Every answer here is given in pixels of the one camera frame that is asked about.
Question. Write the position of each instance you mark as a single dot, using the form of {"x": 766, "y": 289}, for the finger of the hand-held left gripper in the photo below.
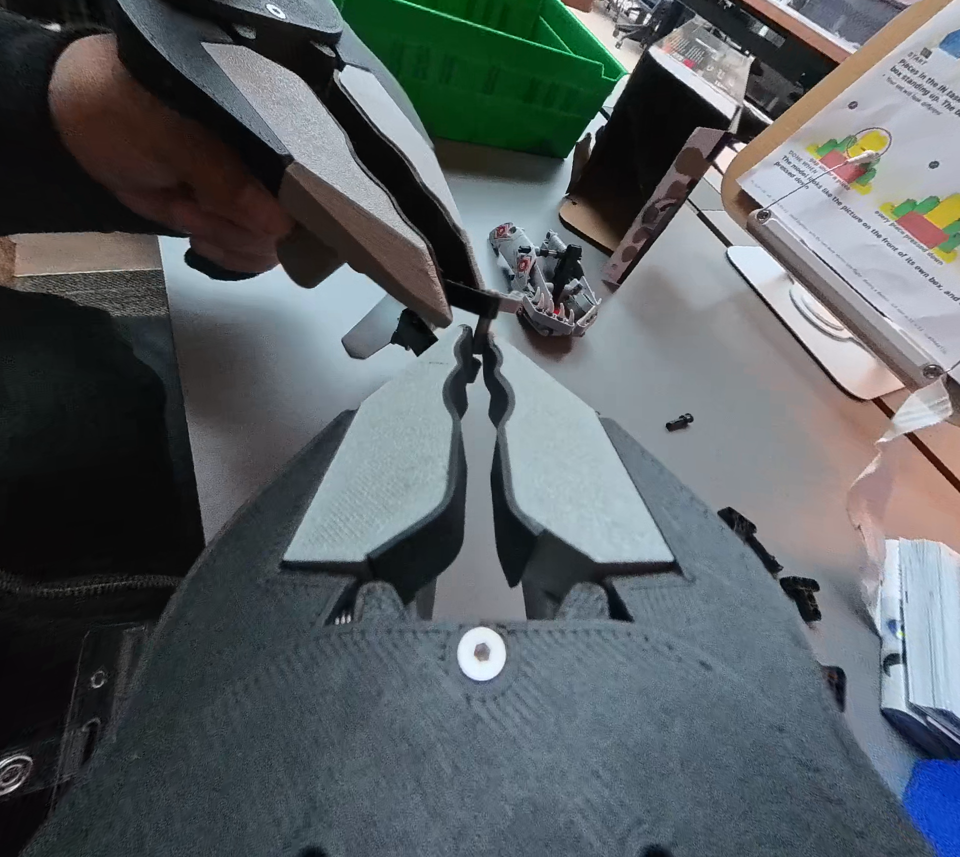
{"x": 405, "y": 137}
{"x": 352, "y": 227}

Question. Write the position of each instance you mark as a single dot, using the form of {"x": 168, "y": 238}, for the clear plastic box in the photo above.
{"x": 705, "y": 54}

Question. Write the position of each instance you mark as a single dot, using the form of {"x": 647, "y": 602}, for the grey lego car model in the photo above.
{"x": 525, "y": 264}

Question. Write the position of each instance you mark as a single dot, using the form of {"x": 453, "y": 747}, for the black lego connector piece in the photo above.
{"x": 834, "y": 684}
{"x": 799, "y": 598}

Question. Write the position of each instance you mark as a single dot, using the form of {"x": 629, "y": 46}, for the white instruction sheet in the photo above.
{"x": 900, "y": 122}

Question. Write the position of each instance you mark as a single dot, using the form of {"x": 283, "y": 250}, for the blue plastic bin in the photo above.
{"x": 934, "y": 804}

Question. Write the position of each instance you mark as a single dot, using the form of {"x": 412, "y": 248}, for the clear plastic bag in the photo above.
{"x": 874, "y": 489}

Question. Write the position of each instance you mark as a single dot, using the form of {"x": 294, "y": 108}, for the stack of instruction booklets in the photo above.
{"x": 930, "y": 632}

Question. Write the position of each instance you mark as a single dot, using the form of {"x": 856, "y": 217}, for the open dark cardboard box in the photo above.
{"x": 645, "y": 137}

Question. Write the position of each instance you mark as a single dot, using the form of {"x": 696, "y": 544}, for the person's left hand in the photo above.
{"x": 150, "y": 152}

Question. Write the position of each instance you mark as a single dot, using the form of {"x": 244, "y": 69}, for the computer monitor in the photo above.
{"x": 765, "y": 268}

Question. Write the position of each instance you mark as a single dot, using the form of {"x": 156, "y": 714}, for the small black lego pin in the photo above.
{"x": 679, "y": 422}

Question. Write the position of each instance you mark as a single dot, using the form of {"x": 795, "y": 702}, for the long black lego beam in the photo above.
{"x": 750, "y": 538}

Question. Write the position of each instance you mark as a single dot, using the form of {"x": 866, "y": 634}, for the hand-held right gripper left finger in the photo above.
{"x": 382, "y": 474}

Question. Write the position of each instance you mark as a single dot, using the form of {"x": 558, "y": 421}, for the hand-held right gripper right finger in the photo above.
{"x": 570, "y": 474}

